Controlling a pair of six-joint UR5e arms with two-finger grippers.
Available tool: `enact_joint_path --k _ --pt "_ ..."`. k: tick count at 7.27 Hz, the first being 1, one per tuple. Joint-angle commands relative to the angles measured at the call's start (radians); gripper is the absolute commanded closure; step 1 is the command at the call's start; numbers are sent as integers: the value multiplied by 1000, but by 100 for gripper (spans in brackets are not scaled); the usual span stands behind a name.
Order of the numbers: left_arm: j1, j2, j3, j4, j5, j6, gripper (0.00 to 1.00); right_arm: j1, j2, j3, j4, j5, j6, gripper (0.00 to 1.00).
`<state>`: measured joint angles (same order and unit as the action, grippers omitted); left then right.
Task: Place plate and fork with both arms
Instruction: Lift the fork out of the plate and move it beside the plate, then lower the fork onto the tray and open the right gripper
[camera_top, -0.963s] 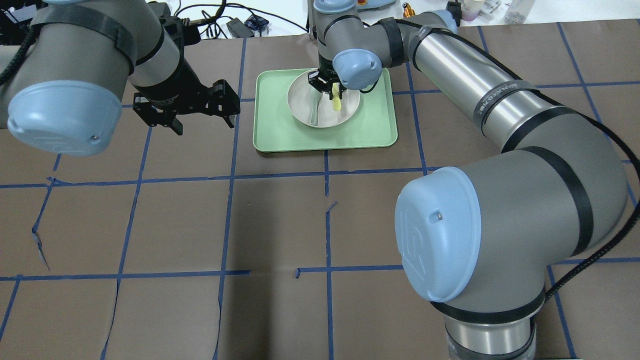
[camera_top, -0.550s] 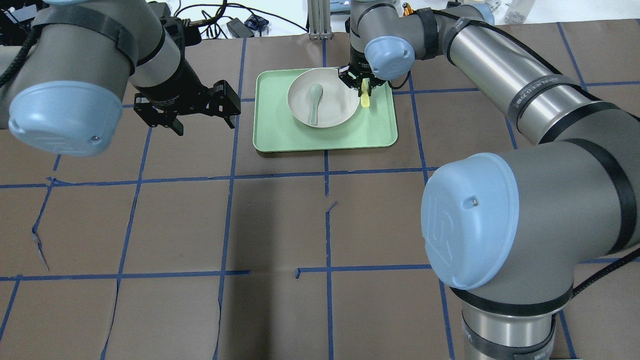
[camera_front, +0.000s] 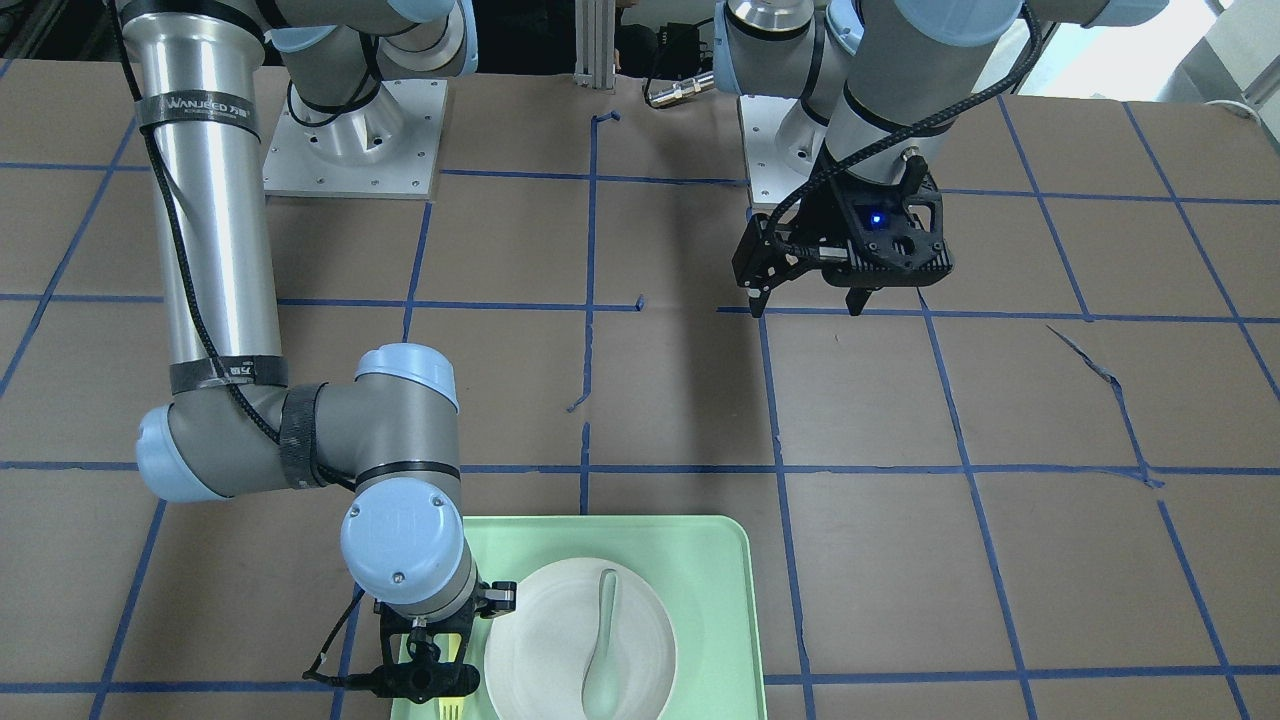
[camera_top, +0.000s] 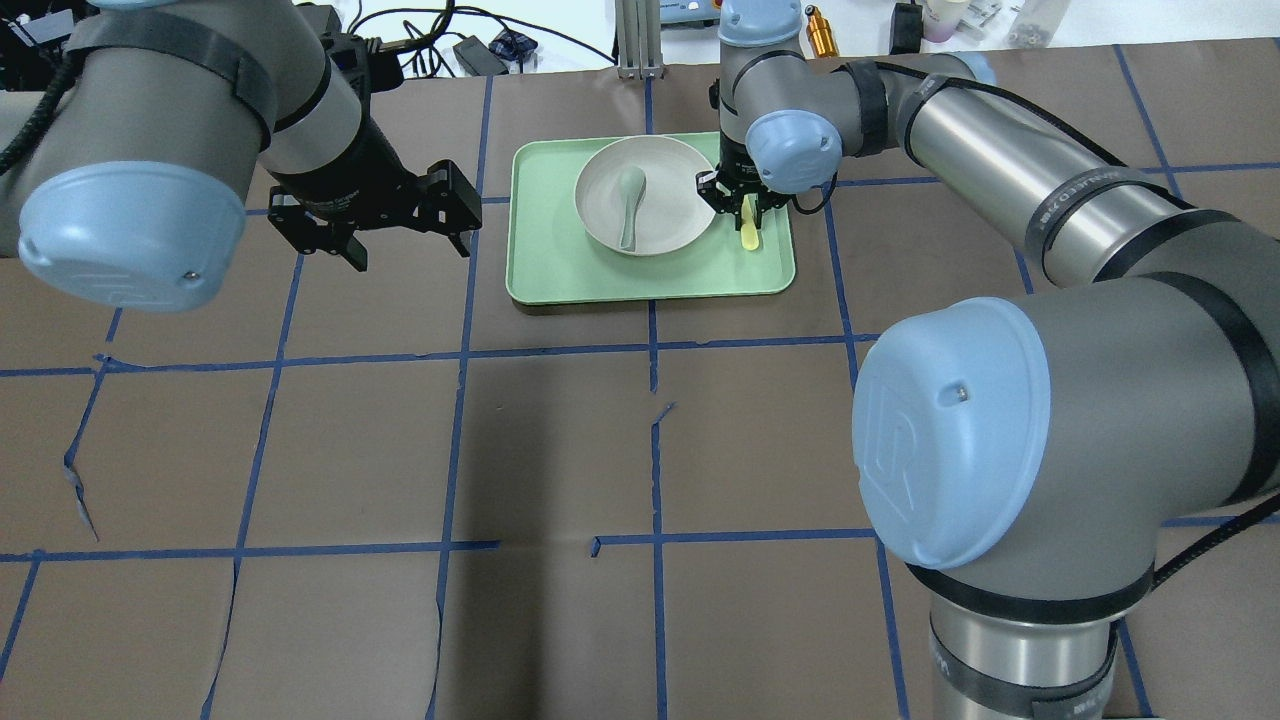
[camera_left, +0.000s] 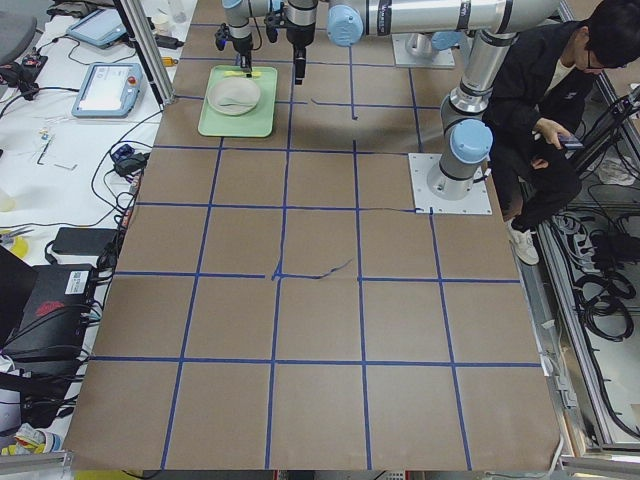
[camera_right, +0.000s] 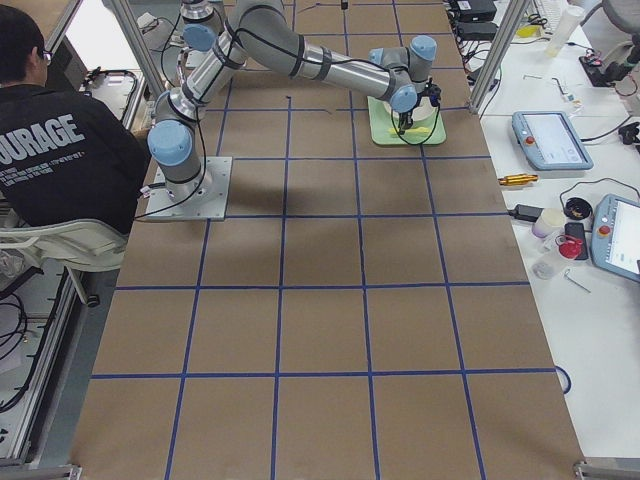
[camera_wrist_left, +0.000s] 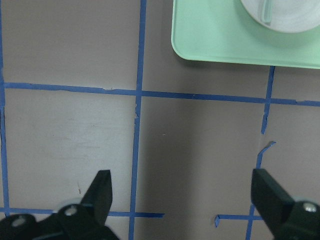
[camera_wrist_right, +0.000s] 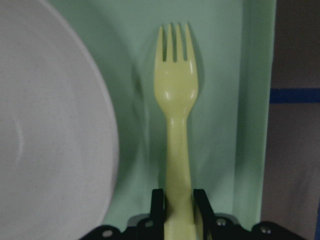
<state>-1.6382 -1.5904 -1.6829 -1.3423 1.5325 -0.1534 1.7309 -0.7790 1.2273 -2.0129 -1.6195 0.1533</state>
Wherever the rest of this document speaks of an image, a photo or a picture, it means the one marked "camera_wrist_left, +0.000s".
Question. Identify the light green tray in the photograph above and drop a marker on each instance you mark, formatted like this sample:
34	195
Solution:
223	31

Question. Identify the white round plate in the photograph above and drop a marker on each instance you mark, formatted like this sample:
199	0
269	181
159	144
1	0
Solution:
288	16

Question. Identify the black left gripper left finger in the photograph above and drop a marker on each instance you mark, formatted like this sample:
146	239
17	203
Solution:
98	197

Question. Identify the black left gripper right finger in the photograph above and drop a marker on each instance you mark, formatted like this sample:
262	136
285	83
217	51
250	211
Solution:
270	199

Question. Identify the pale green plastic spoon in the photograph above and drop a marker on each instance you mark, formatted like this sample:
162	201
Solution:
266	11

